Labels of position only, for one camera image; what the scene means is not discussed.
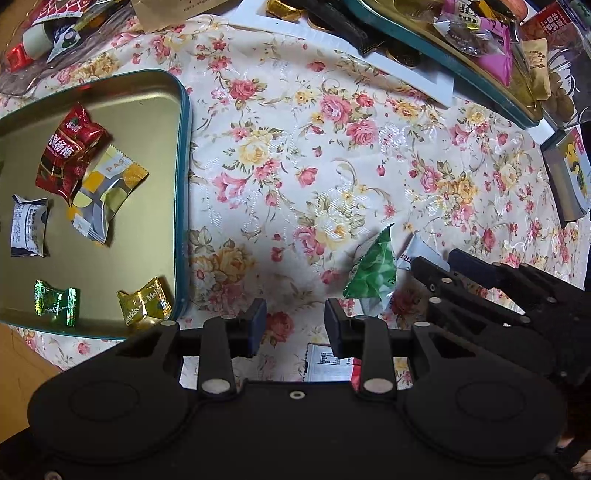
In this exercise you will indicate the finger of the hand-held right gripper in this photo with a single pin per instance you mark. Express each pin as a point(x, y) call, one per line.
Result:
point(498, 274)
point(461, 304)

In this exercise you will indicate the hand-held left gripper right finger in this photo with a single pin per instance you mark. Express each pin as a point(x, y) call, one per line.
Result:
point(333, 330)

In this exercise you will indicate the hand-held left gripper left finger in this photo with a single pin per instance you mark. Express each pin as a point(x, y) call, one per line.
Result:
point(257, 330)

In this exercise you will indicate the red packet white label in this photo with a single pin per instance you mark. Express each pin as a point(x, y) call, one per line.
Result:
point(323, 364)

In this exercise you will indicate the white grey snack packet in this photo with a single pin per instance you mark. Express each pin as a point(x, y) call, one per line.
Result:
point(418, 251)

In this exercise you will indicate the green snack packet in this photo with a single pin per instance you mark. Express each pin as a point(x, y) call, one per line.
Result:
point(371, 272)

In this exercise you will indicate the gold foil candy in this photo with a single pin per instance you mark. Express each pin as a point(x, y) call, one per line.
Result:
point(143, 302)

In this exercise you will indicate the teal gold tin tray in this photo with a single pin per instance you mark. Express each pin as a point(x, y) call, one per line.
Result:
point(138, 221)

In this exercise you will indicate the yellow grey snack packet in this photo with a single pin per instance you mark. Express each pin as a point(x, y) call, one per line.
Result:
point(106, 194)

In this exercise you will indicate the green foil candy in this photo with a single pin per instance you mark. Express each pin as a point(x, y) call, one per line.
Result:
point(55, 302)

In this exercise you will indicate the white blue snack packet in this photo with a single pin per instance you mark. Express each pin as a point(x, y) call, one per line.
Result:
point(28, 226)

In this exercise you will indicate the dark red snack packet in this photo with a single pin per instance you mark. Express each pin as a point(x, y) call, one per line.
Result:
point(64, 152)

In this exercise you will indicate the printed card box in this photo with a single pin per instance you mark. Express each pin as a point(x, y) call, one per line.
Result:
point(568, 184)

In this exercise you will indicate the floral tablecloth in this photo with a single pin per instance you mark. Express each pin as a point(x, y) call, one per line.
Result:
point(286, 138)

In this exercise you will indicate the white flat tray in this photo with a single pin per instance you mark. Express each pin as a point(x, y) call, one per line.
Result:
point(429, 85)

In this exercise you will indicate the sweets-filled teal tin tray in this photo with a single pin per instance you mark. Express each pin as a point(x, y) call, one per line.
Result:
point(461, 69)

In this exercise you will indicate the beige small packet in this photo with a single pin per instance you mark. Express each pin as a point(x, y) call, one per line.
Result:
point(538, 69)

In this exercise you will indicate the pink snack packet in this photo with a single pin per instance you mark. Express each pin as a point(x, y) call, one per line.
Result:
point(496, 60)

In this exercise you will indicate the gold chocolate coin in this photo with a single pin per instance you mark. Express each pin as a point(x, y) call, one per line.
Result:
point(404, 56)

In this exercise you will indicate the black snack packet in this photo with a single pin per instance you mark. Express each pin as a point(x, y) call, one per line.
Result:
point(341, 25)

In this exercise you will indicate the small gold wrapped sweet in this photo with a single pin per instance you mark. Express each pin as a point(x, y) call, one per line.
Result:
point(281, 9)

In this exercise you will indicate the kraft paper snack bag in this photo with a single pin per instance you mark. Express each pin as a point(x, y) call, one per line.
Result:
point(175, 14)

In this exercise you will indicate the glass plate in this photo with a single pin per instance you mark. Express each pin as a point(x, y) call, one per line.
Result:
point(27, 83)

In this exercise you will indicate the white green cartoon packet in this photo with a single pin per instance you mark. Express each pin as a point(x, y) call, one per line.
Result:
point(67, 39)

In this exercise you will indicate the white bottle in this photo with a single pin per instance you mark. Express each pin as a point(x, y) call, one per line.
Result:
point(37, 41)

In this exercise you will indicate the small red packet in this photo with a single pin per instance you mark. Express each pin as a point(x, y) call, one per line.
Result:
point(16, 57)

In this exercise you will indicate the red patterned snack packet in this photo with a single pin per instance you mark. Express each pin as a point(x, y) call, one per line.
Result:
point(60, 9)

